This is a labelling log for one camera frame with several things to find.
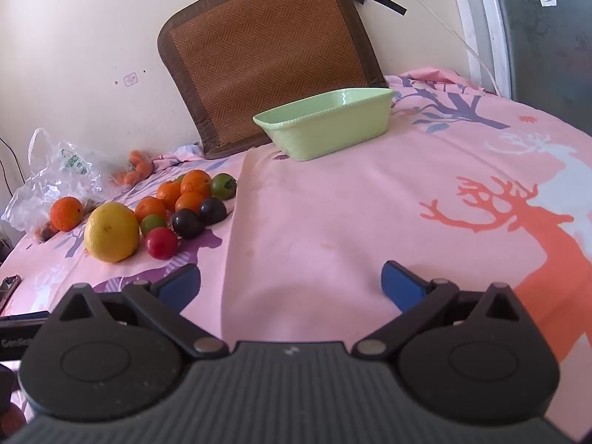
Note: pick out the black tape strip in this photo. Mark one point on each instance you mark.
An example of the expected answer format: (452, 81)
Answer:
(388, 2)

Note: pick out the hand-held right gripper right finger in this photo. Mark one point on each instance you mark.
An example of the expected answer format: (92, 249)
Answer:
(402, 286)

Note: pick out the clear plastic bag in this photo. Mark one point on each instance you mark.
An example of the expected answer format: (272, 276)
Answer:
(51, 175)

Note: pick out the green tomato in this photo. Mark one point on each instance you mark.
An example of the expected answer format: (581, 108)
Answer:
(152, 223)
(224, 186)

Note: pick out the pink printed deer blanket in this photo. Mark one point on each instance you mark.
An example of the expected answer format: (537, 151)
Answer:
(323, 217)

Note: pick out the brown woven seat mat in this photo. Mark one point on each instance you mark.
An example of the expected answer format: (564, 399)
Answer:
(268, 60)

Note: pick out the light green ceramic dish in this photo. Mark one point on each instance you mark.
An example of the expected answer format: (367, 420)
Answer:
(328, 125)

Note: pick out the small dark box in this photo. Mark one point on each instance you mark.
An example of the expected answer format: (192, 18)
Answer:
(9, 286)

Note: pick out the dark purple plum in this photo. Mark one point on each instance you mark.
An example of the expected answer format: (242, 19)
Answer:
(212, 210)
(187, 223)

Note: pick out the bunch of small tangerines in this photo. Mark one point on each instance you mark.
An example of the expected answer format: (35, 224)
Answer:
(136, 166)

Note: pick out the frosted glass pane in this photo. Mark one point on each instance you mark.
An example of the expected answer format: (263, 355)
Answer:
(550, 46)

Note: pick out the pink square wall sticker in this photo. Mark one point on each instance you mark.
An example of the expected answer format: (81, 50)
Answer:
(131, 79)

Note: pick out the large yellow citrus fruit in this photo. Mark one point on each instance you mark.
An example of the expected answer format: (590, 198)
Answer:
(112, 232)

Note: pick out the red round object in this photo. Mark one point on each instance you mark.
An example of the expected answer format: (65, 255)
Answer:
(10, 420)

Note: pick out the white window frame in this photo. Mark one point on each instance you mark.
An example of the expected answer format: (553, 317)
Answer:
(481, 23)

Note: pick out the red tomato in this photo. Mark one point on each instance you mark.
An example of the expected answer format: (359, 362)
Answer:
(162, 243)

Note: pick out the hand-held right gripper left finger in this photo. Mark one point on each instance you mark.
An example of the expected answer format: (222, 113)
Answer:
(178, 285)

